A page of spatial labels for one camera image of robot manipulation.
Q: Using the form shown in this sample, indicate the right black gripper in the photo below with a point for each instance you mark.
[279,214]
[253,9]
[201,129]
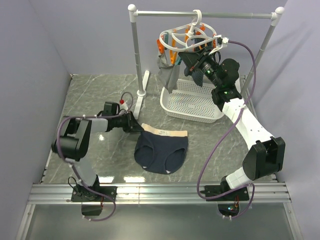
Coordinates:
[191,58]

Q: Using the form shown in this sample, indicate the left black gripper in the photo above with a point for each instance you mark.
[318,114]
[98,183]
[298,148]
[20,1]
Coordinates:
[132,125]

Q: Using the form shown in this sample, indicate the white round clip hanger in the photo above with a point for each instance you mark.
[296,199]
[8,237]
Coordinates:
[186,38]

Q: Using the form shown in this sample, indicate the navy blue underwear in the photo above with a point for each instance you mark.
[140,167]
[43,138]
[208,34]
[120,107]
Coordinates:
[161,151]

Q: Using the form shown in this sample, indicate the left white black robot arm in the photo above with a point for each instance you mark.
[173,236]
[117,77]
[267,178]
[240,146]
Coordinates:
[73,137]

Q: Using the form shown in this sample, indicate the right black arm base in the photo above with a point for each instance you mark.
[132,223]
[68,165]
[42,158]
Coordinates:
[229,206]

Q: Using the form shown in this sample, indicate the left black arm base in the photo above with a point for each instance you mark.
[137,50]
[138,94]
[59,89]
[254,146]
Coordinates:
[92,203]

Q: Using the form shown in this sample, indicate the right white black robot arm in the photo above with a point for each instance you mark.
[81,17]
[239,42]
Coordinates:
[265,152]

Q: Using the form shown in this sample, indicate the striped hanging underwear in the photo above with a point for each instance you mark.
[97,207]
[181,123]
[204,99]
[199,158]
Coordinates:
[197,75]

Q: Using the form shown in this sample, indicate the grey hanging underwear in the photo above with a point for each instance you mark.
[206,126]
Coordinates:
[168,73]

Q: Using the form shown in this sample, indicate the white perforated laundry basket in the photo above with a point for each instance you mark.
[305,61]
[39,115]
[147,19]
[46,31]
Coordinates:
[190,102]

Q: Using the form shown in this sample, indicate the white metal clothes rack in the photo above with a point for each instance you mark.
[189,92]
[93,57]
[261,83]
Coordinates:
[134,13]

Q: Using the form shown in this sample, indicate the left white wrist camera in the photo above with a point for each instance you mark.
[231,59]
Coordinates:
[124,106]

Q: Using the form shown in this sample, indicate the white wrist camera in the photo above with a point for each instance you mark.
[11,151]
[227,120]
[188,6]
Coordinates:
[124,106]
[221,42]

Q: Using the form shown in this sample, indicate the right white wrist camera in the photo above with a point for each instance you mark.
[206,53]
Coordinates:
[221,42]

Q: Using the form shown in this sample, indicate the aluminium mounting rail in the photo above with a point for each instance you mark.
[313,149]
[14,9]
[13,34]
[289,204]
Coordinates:
[153,194]

